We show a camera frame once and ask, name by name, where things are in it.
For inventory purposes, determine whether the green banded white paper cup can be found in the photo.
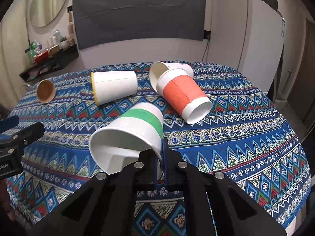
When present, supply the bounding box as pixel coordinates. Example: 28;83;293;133
89;102;163;174

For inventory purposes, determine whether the brown kraft paper cup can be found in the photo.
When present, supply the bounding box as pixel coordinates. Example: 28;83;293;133
36;79;56;104

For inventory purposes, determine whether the orange banded white paper cup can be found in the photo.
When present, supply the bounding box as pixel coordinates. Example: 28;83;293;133
157;68;212;125

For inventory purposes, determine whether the plain white paper cup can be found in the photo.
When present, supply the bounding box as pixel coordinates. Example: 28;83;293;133
149;61;194;92

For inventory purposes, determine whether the white cup with yellow rim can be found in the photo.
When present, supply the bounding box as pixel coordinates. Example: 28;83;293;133
91;71;138;106

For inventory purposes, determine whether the red tray on shelf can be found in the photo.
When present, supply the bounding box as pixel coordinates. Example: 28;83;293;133
33;51;49;64

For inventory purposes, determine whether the green bottle on shelf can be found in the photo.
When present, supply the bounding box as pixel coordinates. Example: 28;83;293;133
25;40;40;60

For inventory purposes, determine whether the blue patterned tablecloth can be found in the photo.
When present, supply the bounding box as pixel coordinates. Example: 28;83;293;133
4;62;312;234

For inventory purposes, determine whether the small potted plant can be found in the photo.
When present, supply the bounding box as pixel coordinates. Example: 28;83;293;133
60;37;69;50

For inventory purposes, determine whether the tall beige bottle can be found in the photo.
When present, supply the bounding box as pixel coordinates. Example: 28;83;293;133
67;11;74;39

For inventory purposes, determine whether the dark grey covered television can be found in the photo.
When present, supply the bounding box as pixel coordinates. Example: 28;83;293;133
73;0;206;50

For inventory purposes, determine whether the white refrigerator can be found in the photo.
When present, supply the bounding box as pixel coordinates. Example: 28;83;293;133
209;0;285;92

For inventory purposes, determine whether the black wall shelf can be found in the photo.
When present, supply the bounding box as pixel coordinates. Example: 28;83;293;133
19;44;79;82

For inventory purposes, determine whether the black power cable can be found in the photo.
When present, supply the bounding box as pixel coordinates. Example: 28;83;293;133
201;32;212;64

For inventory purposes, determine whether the oval wall mirror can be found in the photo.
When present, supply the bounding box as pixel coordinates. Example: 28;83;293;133
29;0;66;28

